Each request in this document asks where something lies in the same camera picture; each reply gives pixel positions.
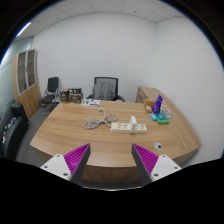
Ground white power strip cable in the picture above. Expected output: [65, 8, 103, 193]
[82, 106, 119, 130]

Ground wooden desk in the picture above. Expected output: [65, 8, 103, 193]
[31, 101, 201, 183]

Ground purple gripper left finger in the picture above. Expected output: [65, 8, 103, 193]
[41, 144, 91, 184]

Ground wooden side cabinet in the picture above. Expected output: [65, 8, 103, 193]
[135, 86, 168, 105]

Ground white charger plug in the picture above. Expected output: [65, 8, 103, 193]
[129, 116, 137, 131]

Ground blue box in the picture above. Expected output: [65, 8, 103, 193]
[150, 113, 167, 121]

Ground black leather chair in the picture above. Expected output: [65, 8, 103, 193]
[0, 103, 29, 160]

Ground desk cable grommet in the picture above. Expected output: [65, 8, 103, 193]
[154, 142, 162, 150]

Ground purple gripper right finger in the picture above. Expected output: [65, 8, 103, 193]
[131, 144, 181, 185]

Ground green box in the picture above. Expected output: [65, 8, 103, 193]
[157, 119, 170, 124]

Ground grey mesh office chair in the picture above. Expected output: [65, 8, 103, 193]
[87, 77, 125, 101]

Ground black visitor chair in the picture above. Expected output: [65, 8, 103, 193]
[40, 77, 59, 113]

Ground beige power strip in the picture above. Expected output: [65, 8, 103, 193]
[110, 122, 147, 134]

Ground wooden glass-door cabinet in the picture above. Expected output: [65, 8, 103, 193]
[12, 49, 40, 118]

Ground orange box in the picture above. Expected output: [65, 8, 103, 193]
[144, 100, 155, 107]

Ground ceiling light strip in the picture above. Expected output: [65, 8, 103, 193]
[15, 21, 32, 37]

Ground dark cardboard box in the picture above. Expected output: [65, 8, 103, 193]
[69, 88, 83, 103]

